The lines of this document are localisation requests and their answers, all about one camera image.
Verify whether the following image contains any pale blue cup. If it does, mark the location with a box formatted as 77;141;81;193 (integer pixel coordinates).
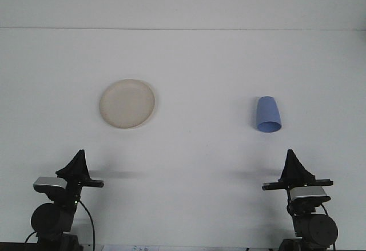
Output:
255;95;283;134

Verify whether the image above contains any pale round plate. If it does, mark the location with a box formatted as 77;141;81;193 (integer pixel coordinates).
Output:
99;78;157;130

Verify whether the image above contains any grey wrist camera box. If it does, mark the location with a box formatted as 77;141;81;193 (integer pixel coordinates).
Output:
288;186;329;202
33;176;69;194

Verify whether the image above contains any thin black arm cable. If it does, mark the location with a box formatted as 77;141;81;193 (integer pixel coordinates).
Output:
320;202;337;251
76;200;96;248

